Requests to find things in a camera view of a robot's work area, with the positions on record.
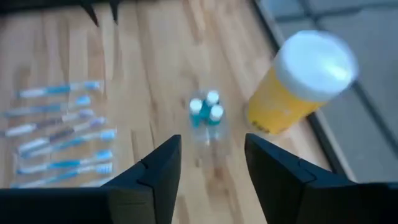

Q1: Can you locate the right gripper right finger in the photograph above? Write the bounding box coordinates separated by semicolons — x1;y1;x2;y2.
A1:
244;133;398;224

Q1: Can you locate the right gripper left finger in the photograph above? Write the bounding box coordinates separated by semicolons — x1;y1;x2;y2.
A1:
0;134;183;224

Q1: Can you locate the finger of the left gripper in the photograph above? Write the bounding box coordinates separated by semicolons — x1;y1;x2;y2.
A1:
108;0;121;26
79;0;100;28

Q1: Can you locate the teal mouthwash bottle white cap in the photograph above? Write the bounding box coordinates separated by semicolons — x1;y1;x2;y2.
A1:
188;98;204;129
203;90;221;119
207;105;224;127

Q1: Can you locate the clear acrylic holder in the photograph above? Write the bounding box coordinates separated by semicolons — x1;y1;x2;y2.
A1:
185;88;233;159

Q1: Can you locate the yellow-label wipes canister white lid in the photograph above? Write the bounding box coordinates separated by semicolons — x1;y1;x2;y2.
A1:
246;29;361;136

